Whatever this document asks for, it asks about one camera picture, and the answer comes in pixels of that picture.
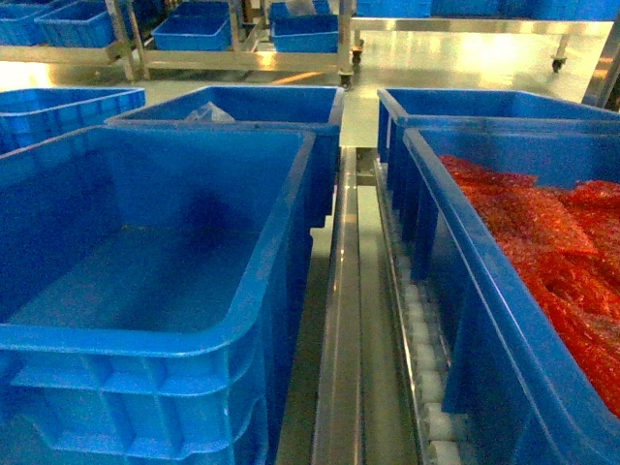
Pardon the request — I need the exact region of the blue bin with plastic bag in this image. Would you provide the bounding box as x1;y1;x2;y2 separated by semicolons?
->
105;85;344;228

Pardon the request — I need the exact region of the blue bin rear right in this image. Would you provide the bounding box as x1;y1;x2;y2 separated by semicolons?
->
377;88;619;190

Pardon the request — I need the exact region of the empty blue plastic bin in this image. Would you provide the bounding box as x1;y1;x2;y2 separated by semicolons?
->
1;126;315;464

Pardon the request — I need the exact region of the stainless steel shelf rack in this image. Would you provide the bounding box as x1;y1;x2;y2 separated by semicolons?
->
276;147;420;464

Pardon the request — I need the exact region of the blue bin with red parts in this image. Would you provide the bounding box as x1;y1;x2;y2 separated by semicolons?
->
404;128;619;464

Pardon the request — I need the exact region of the blue bin far left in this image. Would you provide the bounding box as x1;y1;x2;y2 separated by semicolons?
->
1;87;146;153

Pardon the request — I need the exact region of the white roller track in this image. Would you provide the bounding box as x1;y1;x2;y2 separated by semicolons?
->
374;161;466;464

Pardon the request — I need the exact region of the red packaged parts pile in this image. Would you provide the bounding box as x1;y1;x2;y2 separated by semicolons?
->
440;155;619;414

